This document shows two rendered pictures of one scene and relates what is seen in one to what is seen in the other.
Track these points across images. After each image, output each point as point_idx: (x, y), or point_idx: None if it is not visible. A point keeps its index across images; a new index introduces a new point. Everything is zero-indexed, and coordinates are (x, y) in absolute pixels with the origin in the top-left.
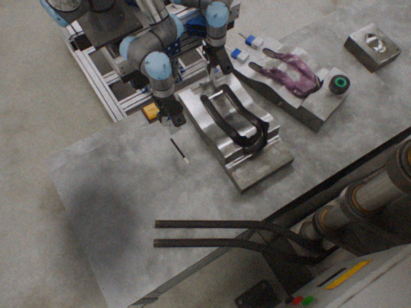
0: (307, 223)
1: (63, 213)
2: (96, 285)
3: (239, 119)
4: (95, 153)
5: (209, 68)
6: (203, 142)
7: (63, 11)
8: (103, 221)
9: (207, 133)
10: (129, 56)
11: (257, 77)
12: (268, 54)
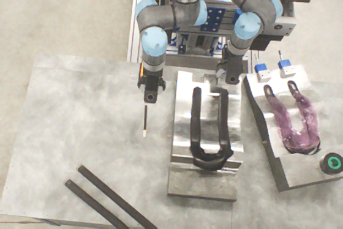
0: None
1: None
2: None
3: (212, 130)
4: (77, 75)
5: (217, 67)
6: (171, 128)
7: None
8: (44, 135)
9: (176, 122)
10: (138, 16)
11: (261, 103)
12: (290, 89)
